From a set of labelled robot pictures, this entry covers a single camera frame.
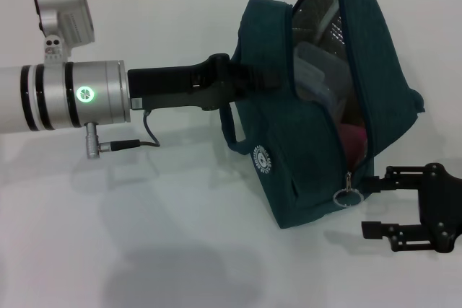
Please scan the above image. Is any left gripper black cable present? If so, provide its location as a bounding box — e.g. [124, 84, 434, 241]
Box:
[84, 107, 162, 160]

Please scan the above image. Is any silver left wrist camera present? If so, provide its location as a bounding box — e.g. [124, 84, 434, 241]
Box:
[32, 0, 97, 66]

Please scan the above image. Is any pink peach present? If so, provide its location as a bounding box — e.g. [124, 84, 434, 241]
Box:
[337, 122, 370, 164]

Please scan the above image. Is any clear plastic lunch box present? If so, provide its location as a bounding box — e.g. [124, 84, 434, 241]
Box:
[294, 40, 349, 107]

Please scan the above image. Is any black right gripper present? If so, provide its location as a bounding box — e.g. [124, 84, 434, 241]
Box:
[362, 163, 462, 253]

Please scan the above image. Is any dark teal lunch bag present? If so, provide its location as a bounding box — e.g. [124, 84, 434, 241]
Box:
[219, 0, 425, 229]

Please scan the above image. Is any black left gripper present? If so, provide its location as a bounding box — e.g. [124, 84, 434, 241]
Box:
[128, 53, 289, 111]

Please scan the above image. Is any metal zipper pull ring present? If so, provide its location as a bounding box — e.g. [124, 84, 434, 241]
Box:
[332, 170, 363, 208]

